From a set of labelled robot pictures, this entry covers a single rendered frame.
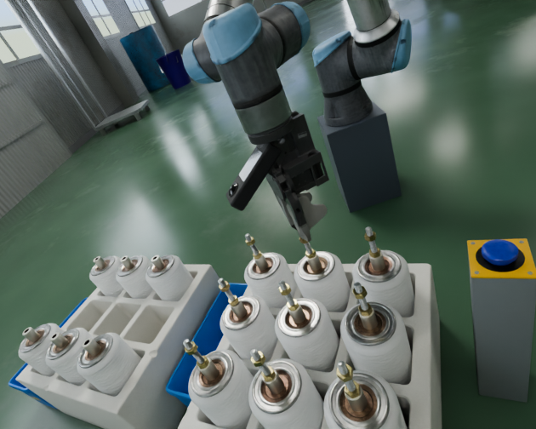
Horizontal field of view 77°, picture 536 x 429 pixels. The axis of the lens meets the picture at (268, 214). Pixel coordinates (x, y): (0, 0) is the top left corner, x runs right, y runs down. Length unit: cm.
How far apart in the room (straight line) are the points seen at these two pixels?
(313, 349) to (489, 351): 27
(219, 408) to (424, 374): 31
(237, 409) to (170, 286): 38
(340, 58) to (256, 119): 58
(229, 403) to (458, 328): 50
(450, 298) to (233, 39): 71
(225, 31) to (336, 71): 61
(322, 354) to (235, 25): 50
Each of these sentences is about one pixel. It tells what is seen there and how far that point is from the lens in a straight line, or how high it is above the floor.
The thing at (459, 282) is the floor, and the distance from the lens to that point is 93.
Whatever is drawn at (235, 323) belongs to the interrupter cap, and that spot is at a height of 25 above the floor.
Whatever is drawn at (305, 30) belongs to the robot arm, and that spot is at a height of 63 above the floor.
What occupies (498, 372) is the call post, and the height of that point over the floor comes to 9.
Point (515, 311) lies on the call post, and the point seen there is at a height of 25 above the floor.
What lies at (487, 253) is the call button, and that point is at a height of 33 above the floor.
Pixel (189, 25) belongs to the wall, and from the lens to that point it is 1150.
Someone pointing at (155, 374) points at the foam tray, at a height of 15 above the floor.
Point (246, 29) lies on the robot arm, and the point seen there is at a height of 67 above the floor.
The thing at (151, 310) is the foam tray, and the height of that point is 16.
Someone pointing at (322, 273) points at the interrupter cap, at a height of 25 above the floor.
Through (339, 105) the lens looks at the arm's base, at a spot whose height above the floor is 36.
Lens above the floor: 70
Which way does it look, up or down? 31 degrees down
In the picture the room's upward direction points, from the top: 25 degrees counter-clockwise
